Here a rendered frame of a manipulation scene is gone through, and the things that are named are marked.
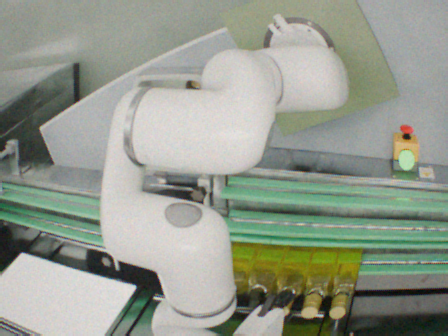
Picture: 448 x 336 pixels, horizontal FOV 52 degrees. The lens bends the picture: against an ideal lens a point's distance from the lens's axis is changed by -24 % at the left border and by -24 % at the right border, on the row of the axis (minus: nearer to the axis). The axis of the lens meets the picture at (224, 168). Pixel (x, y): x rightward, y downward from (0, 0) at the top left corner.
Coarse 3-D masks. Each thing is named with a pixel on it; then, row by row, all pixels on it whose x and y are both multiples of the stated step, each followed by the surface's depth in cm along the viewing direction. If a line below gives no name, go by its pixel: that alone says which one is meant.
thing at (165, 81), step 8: (136, 80) 123; (144, 80) 122; (152, 80) 130; (160, 80) 121; (168, 80) 129; (176, 80) 128; (184, 80) 128; (200, 80) 119; (176, 88) 129; (184, 88) 128; (152, 168) 130; (160, 168) 130; (168, 168) 129
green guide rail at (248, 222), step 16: (240, 224) 118; (256, 224) 117; (272, 224) 117; (288, 224) 117; (304, 224) 117; (320, 224) 116; (336, 224) 116; (352, 224) 115; (368, 224) 114; (384, 224) 113; (400, 224) 112; (416, 224) 111; (432, 224) 110; (400, 240) 107; (416, 240) 106; (432, 240) 105
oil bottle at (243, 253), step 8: (232, 248) 116; (240, 248) 116; (248, 248) 115; (256, 248) 116; (232, 256) 113; (240, 256) 113; (248, 256) 113; (256, 256) 114; (240, 264) 110; (248, 264) 110; (240, 272) 107; (248, 272) 109; (240, 280) 106; (240, 288) 107
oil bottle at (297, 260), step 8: (288, 248) 115; (296, 248) 114; (304, 248) 114; (312, 248) 114; (288, 256) 111; (296, 256) 111; (304, 256) 111; (288, 264) 109; (296, 264) 108; (304, 264) 108; (280, 272) 106; (288, 272) 106; (296, 272) 106; (304, 272) 105; (280, 280) 104; (288, 280) 104; (296, 280) 103; (304, 280) 105; (280, 288) 104; (296, 288) 103; (296, 296) 104
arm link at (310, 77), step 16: (272, 48) 74; (288, 48) 72; (304, 48) 71; (320, 48) 71; (272, 64) 70; (288, 64) 71; (304, 64) 70; (320, 64) 69; (336, 64) 73; (288, 80) 71; (304, 80) 70; (320, 80) 70; (336, 80) 71; (288, 96) 72; (304, 96) 71; (320, 96) 71; (336, 96) 72; (288, 112) 75
